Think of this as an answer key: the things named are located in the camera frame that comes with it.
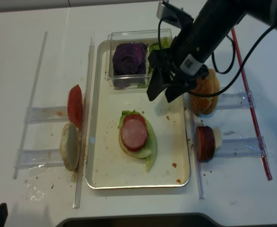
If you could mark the clear rail of tray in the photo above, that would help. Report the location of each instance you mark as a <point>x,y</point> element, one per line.
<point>77,195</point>
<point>191,121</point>

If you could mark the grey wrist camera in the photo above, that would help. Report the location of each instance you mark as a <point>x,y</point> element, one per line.
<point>172,15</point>

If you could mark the clear rail far left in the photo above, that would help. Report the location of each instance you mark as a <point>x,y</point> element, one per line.
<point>29,108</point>

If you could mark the red plastic strip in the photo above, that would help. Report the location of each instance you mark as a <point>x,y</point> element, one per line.
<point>252,111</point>

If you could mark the clear channel lower left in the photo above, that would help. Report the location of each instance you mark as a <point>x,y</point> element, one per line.
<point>38,158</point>

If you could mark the white pusher block right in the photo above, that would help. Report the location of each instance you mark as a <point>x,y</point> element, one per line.
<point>217,137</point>

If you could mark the clear channel upper right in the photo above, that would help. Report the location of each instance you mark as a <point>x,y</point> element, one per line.
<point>240,100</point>

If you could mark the clear channel upper left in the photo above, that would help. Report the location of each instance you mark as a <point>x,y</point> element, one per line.
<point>46,114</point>

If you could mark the white metal tray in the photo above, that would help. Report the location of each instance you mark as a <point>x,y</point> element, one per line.
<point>108,166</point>

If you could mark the clear rail right of tray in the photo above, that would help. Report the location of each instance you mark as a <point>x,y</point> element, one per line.
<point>191,121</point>

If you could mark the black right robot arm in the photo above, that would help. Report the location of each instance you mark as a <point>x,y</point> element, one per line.
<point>218,17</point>

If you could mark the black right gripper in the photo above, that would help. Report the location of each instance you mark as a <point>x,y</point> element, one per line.
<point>177,67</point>

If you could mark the meat patty slice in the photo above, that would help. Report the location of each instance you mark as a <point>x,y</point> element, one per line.
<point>133,133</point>

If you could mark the purple cabbage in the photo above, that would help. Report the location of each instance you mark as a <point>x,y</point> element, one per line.
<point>129,59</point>

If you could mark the clear rail left of tray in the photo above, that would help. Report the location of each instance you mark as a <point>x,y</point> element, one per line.
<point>77,195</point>

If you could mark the upright bun half left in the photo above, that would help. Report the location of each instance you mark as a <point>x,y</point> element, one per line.
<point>70,146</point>

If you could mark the clear channel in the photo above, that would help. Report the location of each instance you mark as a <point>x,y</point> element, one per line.
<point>240,100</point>
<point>249,147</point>
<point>46,114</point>
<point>38,158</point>

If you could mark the tomato slice on stack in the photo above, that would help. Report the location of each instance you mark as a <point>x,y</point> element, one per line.
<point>133,118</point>

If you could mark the upright tomato slice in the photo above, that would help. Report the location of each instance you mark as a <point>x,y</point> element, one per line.
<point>75,106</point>

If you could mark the clear tape piece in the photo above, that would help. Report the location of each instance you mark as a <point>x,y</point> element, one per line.
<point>36,184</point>

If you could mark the lettuce leaf on tray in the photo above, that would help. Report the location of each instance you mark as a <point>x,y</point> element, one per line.
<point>138,136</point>

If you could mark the clear plastic box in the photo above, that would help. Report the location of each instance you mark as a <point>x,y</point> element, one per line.
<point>148,37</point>

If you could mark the meat patty slices stack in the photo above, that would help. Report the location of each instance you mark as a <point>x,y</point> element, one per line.
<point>205,143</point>

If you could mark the clear channel lower right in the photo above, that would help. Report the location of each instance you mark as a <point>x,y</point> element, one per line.
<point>249,147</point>

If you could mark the sesame burger buns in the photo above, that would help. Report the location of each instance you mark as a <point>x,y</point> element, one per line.
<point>208,85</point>

